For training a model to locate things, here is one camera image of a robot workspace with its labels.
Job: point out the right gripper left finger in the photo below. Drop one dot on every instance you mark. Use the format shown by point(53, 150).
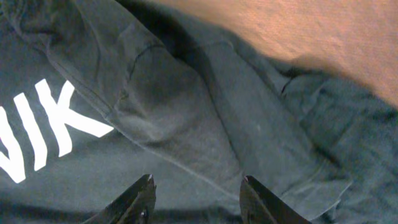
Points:
point(134, 206)

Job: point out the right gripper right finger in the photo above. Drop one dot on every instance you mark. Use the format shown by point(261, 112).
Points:
point(259, 205)

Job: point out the black Nike t-shirt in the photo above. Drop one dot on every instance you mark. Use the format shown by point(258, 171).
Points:
point(96, 94)

